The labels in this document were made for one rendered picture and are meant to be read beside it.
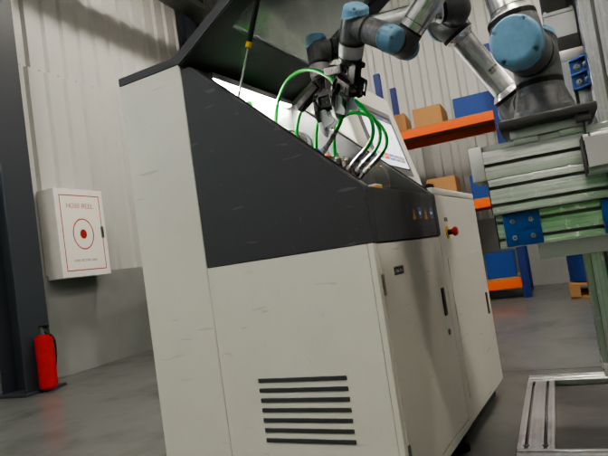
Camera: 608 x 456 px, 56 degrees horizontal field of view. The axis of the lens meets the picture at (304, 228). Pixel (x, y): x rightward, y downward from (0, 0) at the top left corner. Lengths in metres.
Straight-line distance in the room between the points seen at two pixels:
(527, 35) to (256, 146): 0.81
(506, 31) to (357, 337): 0.87
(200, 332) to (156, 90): 0.83
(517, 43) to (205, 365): 1.30
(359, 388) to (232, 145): 0.82
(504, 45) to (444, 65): 7.29
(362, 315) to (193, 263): 0.61
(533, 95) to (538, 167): 0.18
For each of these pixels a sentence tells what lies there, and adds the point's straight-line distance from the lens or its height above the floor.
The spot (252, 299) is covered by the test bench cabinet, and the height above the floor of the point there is 0.68.
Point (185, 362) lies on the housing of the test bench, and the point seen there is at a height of 0.49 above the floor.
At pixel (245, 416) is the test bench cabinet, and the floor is 0.32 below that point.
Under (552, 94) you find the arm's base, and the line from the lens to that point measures 1.56.
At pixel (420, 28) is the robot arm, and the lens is 1.76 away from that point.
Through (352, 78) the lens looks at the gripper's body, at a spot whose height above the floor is 1.29.
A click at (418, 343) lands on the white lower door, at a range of 1.81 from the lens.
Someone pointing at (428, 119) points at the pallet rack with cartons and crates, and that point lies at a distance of 7.37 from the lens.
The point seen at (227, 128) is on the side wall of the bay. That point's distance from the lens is 1.82.
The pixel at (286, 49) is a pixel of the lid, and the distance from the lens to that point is 2.26.
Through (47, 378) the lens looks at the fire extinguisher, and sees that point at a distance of 5.35.
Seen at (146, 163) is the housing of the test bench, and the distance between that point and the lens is 2.03.
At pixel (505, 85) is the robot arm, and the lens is 2.20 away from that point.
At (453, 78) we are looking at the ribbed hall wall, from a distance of 8.66.
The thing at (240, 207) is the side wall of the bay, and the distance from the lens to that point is 1.77.
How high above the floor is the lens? 0.76
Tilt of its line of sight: 3 degrees up
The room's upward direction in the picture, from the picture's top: 8 degrees counter-clockwise
